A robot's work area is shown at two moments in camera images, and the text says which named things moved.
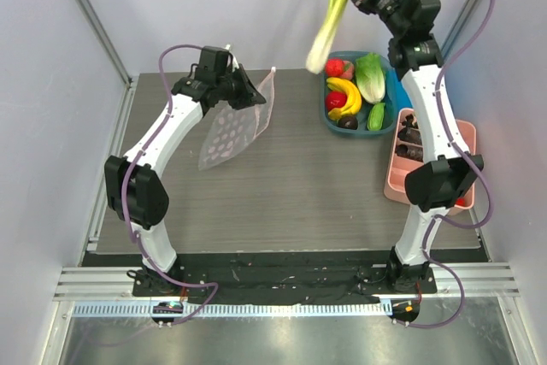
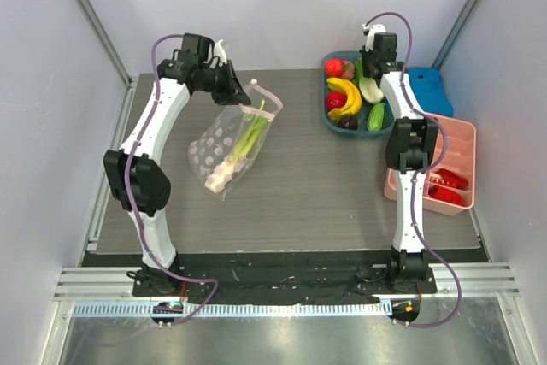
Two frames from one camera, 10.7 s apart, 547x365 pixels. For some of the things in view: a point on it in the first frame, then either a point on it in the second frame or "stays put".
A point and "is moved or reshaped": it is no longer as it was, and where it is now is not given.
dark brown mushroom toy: (349, 122) stays put
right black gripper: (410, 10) to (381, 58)
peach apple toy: (348, 69) stays put
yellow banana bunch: (354, 97) stays put
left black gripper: (249, 95) to (232, 93)
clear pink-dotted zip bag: (228, 132) is moved or reshaped
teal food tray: (359, 93) stays put
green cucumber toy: (376, 117) stays put
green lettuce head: (371, 77) stays put
